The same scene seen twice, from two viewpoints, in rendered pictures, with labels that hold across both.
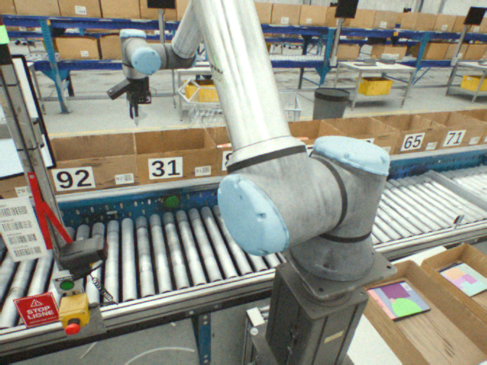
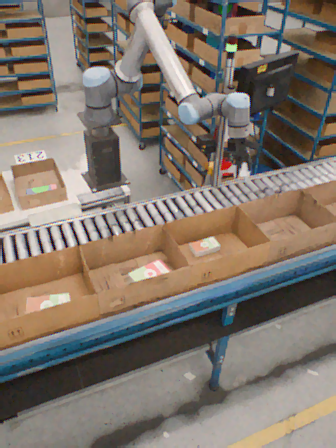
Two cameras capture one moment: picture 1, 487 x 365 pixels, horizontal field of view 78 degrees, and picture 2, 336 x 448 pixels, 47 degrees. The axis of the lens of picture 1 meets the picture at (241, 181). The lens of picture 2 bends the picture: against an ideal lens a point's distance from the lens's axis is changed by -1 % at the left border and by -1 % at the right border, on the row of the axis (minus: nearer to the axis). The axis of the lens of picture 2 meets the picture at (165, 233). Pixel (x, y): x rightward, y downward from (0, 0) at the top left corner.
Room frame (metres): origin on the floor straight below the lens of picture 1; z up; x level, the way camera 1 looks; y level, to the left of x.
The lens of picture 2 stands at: (2.76, 0.05, 2.16)
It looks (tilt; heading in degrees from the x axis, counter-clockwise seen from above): 41 degrees down; 176
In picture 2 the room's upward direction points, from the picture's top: 2 degrees clockwise
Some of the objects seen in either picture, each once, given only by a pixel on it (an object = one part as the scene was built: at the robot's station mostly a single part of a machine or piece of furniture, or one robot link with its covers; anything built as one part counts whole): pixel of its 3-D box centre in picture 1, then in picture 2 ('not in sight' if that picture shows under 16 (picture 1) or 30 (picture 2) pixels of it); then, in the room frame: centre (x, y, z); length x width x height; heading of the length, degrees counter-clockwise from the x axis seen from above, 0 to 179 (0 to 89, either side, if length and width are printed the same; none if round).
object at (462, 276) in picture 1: (462, 280); not in sight; (0.87, -0.90, 0.78); 0.19 x 0.14 x 0.02; 115
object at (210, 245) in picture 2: not in sight; (204, 247); (1.40, 0.33, 0.90); 0.13 x 0.07 x 0.04; 111
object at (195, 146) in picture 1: (175, 154); (214, 246); (1.46, 0.36, 0.96); 0.39 x 0.29 x 0.17; 111
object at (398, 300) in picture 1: (396, 300); (42, 193); (0.75, -0.59, 0.78); 0.19 x 0.14 x 0.02; 108
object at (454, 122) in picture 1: (445, 129); not in sight; (2.15, -1.47, 0.96); 0.39 x 0.29 x 0.17; 110
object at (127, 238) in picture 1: (128, 256); (214, 216); (0.94, 0.46, 0.72); 0.52 x 0.05 x 0.05; 21
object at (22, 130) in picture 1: (55, 233); (220, 134); (0.63, 0.50, 1.11); 0.12 x 0.05 x 0.88; 111
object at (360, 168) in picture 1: (342, 182); (98, 86); (0.55, -0.21, 1.37); 0.17 x 0.15 x 0.18; 124
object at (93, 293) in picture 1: (95, 262); (233, 211); (0.90, 0.58, 0.72); 0.52 x 0.05 x 0.05; 21
